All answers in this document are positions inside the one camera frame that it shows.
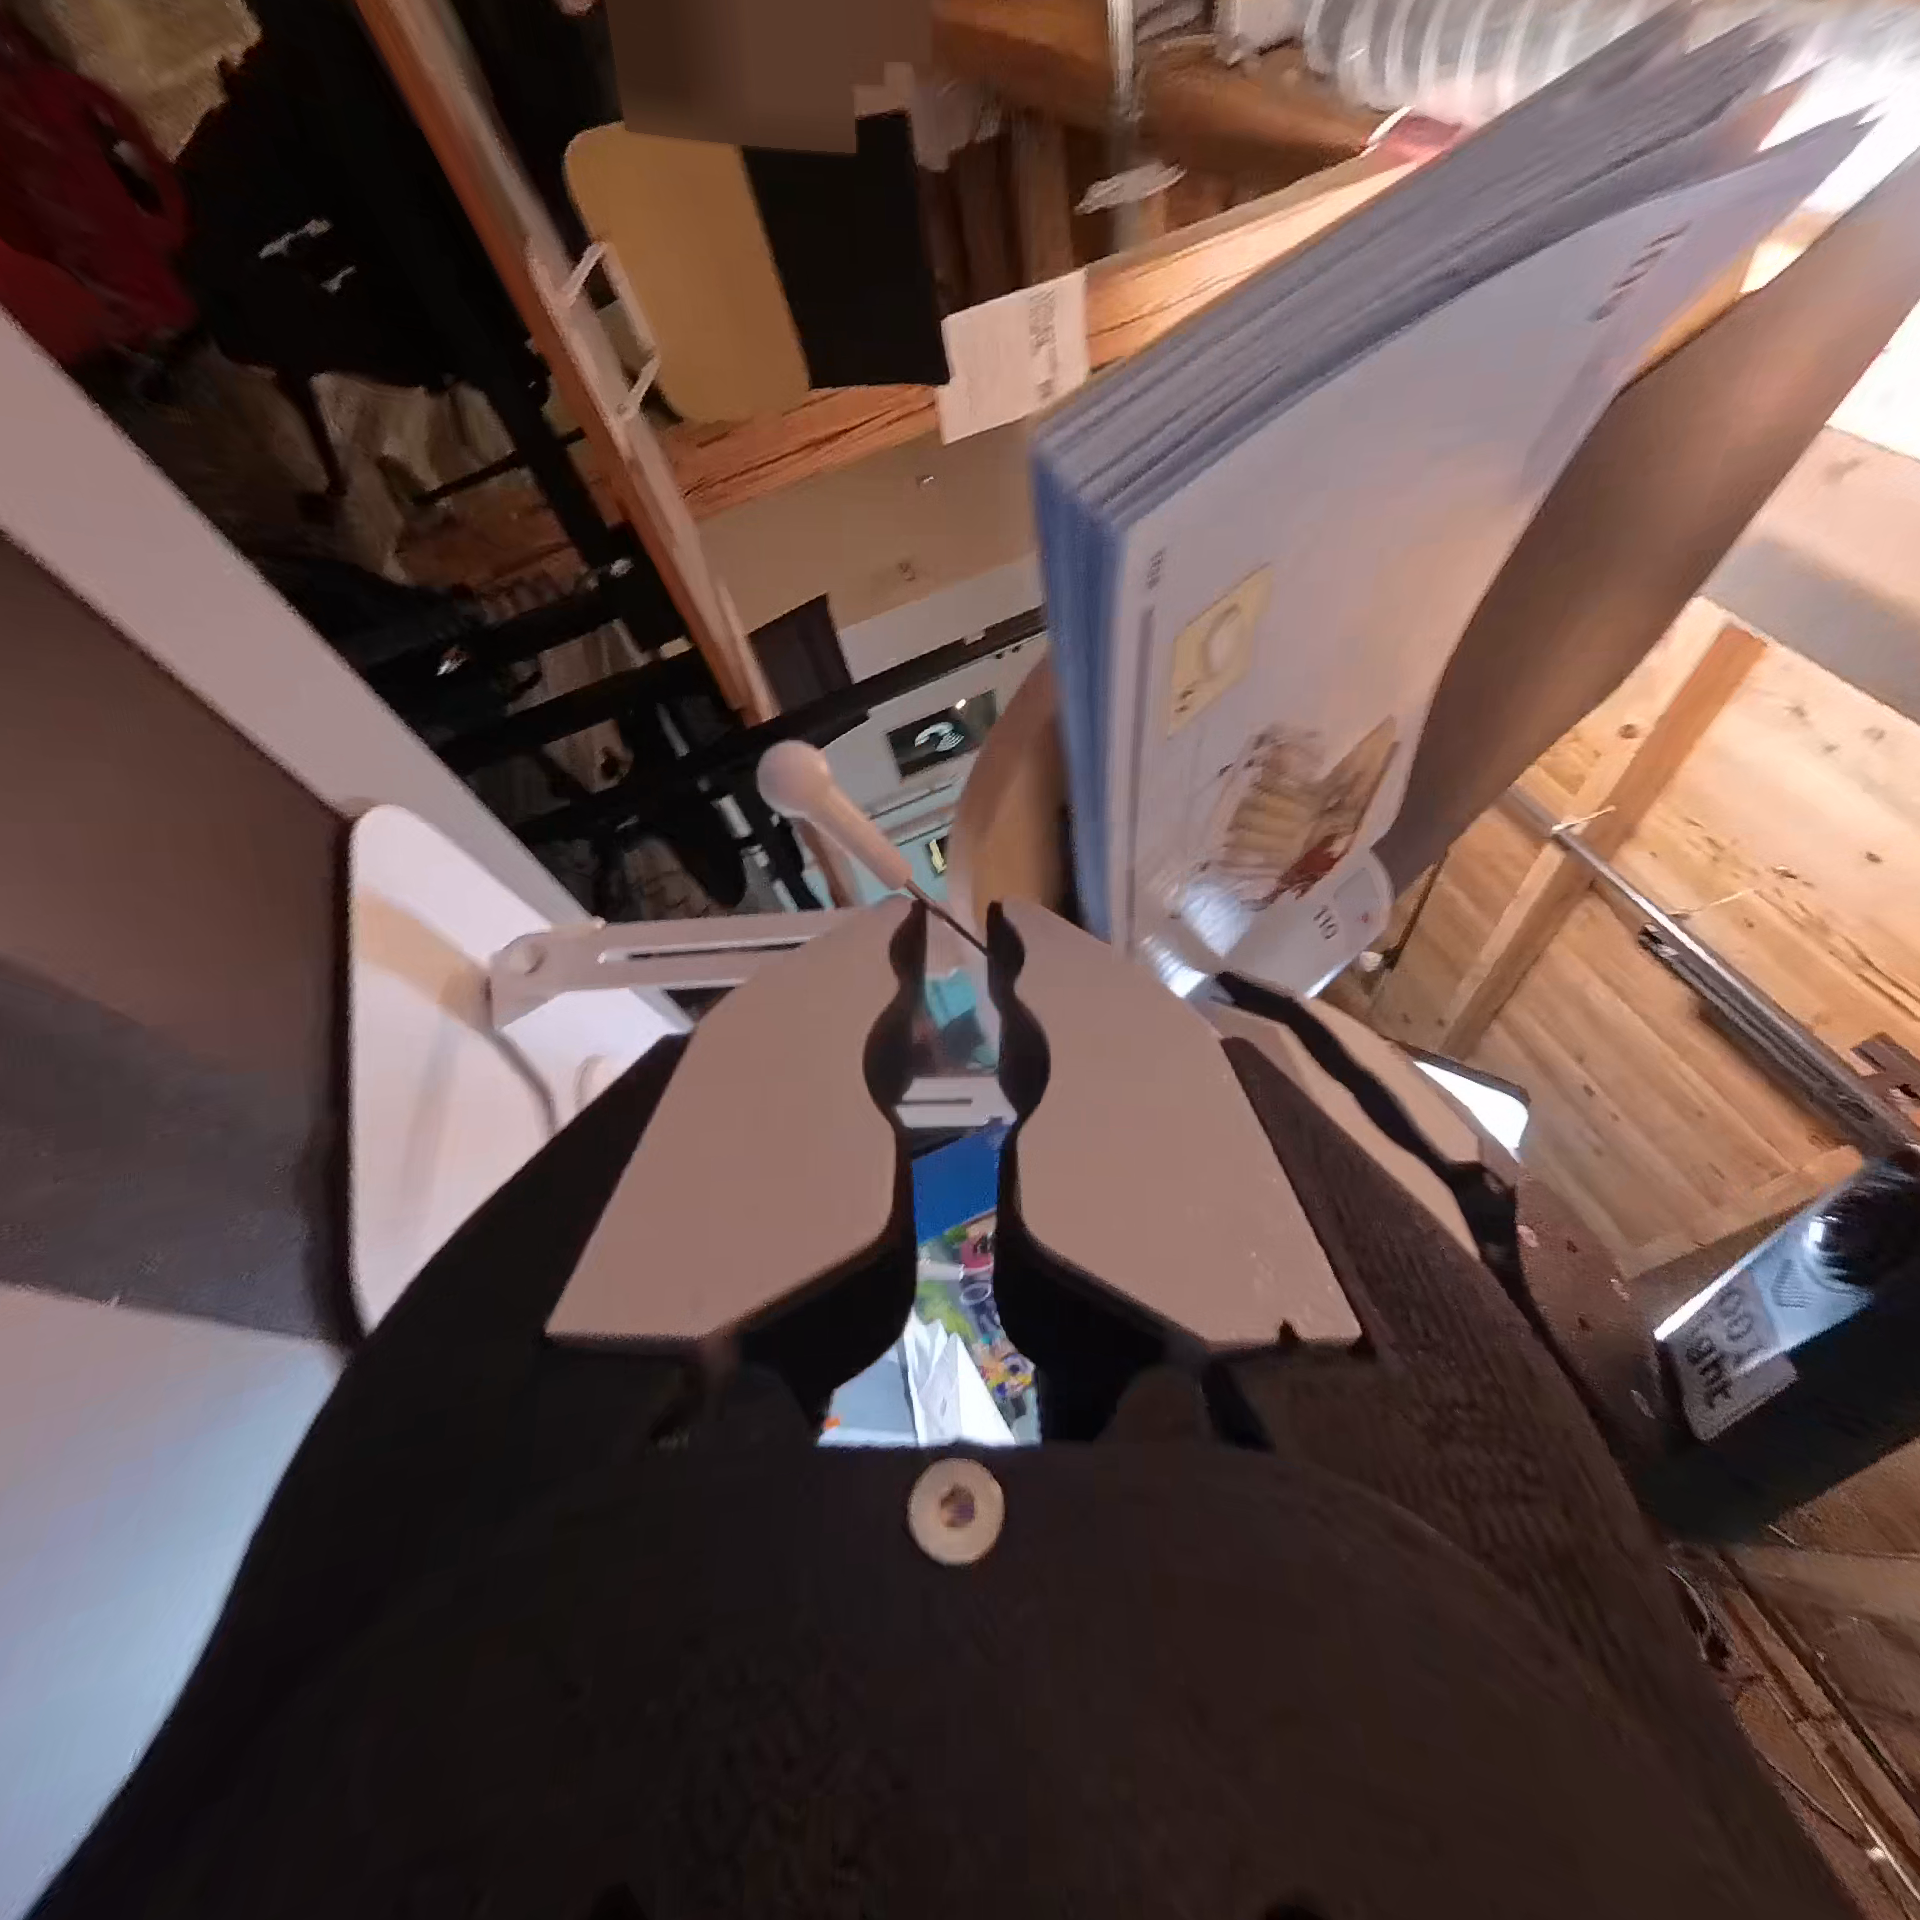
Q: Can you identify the white plastic board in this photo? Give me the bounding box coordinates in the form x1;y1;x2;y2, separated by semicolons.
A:
348;806;708;1336

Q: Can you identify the blue toy set box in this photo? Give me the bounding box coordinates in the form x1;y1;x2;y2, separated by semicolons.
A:
824;1138;1045;1448

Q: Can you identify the white paper notice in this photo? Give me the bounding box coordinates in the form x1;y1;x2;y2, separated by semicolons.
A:
936;271;1089;448

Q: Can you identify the dark wall sign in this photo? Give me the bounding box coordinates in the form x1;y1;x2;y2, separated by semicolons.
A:
885;687;998;772

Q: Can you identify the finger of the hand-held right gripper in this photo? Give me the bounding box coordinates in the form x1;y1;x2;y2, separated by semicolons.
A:
1287;999;1531;1166
1207;992;1507;1263

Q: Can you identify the red chair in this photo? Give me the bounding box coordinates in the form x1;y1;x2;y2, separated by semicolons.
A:
0;30;194;363

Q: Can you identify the white cable with plug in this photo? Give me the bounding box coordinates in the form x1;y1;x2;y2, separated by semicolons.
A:
755;740;992;957

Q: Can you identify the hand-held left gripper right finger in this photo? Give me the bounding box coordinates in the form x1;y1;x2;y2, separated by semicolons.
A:
988;902;1365;1351

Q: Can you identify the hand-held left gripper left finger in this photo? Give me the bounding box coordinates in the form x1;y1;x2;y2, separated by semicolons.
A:
548;902;920;1346

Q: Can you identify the grey desk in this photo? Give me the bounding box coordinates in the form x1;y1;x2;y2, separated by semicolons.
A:
0;312;599;1920

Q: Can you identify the pale wooden board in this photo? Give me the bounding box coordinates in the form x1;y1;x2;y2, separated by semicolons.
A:
566;123;815;424

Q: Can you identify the wooden beam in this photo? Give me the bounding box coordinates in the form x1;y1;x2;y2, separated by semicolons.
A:
659;132;1442;520

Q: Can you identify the silver ventilation duct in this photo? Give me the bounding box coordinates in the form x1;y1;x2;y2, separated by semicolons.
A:
1295;0;1801;113

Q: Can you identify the building instruction booklet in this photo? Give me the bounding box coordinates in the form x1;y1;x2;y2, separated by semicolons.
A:
1027;0;1878;964

